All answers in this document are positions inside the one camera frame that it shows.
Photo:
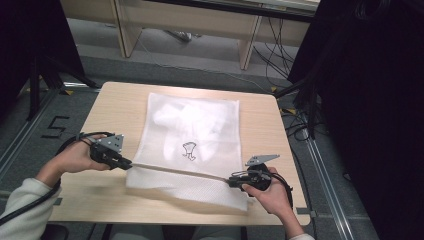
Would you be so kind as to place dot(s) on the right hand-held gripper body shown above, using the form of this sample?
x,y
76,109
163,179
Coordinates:
x,y
261,176

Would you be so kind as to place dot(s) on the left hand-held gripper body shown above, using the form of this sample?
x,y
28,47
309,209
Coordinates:
x,y
108,146

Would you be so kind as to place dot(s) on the white mesh laundry bag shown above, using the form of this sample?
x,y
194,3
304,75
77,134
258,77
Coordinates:
x,y
186,190

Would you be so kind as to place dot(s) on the person's right hand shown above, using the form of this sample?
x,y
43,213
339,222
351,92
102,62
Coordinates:
x,y
273,198

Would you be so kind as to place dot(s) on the person's left hand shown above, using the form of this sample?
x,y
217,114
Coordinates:
x,y
73,158

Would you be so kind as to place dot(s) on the black table leg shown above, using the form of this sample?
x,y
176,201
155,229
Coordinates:
x,y
106,232
243,233

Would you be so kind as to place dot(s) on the white garment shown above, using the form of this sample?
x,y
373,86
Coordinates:
x,y
176,115

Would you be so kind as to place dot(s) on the black tripod stand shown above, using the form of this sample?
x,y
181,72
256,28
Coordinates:
x,y
311,110
33,90

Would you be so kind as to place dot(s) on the black chair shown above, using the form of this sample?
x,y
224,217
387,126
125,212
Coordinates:
x,y
56,233

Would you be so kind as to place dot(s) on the black curtain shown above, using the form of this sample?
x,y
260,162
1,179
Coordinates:
x,y
373,100
33,30

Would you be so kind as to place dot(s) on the light wooden desk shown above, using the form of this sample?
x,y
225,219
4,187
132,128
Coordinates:
x,y
186,23

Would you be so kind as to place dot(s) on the metal floor rail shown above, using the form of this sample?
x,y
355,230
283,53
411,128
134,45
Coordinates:
x,y
23,133
328,186

